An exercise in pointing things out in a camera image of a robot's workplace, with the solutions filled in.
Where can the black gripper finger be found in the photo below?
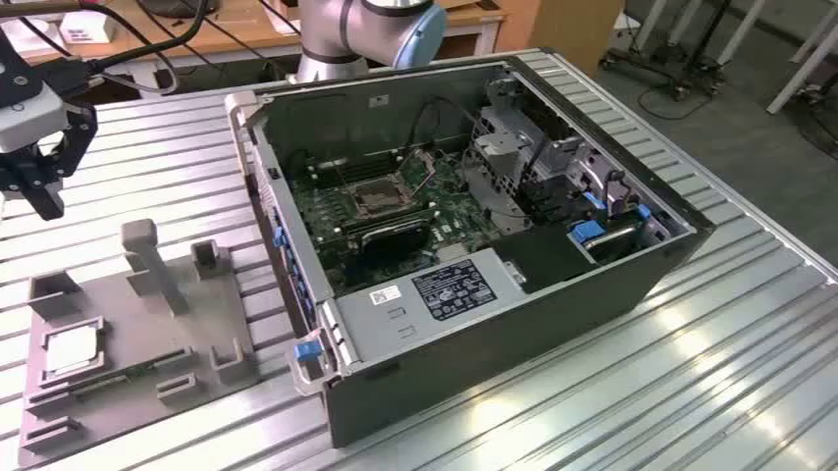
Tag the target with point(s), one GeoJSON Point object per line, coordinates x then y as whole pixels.
{"type": "Point", "coordinates": [14, 174]}
{"type": "Point", "coordinates": [80, 142]}

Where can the CPU with silver lid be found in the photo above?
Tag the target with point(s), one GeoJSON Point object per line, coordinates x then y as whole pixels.
{"type": "Point", "coordinates": [73, 350]}

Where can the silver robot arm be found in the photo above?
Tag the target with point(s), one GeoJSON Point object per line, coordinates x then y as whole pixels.
{"type": "Point", "coordinates": [341, 29]}

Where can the black RAM slot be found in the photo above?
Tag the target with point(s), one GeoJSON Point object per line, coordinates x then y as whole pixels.
{"type": "Point", "coordinates": [384, 223]}
{"type": "Point", "coordinates": [361, 172]}

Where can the CPU socket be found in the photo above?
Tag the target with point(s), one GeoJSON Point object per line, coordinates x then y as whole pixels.
{"type": "Point", "coordinates": [380, 198]}

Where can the black monitor base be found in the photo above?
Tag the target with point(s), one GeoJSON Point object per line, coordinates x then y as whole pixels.
{"type": "Point", "coordinates": [177, 6]}

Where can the wooden desk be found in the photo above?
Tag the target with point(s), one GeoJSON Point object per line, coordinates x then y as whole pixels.
{"type": "Point", "coordinates": [249, 36]}

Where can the grey parts rack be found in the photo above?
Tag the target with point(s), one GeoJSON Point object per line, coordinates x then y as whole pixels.
{"type": "Point", "coordinates": [145, 333]}

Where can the thin locking lever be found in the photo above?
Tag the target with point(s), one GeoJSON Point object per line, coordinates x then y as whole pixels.
{"type": "Point", "coordinates": [341, 172]}

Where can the green RAM stick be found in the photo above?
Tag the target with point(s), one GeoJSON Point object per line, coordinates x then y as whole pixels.
{"type": "Point", "coordinates": [112, 379]}

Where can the black graphics card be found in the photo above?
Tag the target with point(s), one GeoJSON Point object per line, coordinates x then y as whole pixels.
{"type": "Point", "coordinates": [397, 243]}

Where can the blue case latch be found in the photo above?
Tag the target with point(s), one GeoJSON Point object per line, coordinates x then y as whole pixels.
{"type": "Point", "coordinates": [306, 354]}

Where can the green motherboard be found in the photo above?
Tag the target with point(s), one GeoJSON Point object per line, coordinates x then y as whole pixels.
{"type": "Point", "coordinates": [452, 196]}

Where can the grey power supply unit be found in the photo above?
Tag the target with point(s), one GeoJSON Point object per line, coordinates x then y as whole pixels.
{"type": "Point", "coordinates": [393, 314]}

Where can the small silver heatsink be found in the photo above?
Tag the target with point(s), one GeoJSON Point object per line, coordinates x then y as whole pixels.
{"type": "Point", "coordinates": [452, 252]}

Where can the silver drive cage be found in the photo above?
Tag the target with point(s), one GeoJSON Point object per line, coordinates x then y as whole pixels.
{"type": "Point", "coordinates": [505, 147]}

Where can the black plastic shroud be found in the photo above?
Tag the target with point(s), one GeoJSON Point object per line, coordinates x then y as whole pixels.
{"type": "Point", "coordinates": [537, 260]}

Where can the wooden cabinet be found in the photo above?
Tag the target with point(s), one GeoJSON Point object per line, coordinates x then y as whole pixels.
{"type": "Point", "coordinates": [571, 29]}

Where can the black open PC case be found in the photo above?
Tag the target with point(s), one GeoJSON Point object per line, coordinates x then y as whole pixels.
{"type": "Point", "coordinates": [492, 382]}

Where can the black wheeled trolley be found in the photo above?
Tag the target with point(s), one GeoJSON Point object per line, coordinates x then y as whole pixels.
{"type": "Point", "coordinates": [695, 73]}

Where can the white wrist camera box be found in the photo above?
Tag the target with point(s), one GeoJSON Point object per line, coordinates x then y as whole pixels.
{"type": "Point", "coordinates": [26, 120]}

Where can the white table frame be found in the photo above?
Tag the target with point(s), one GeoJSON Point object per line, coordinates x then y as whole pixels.
{"type": "Point", "coordinates": [796, 64]}

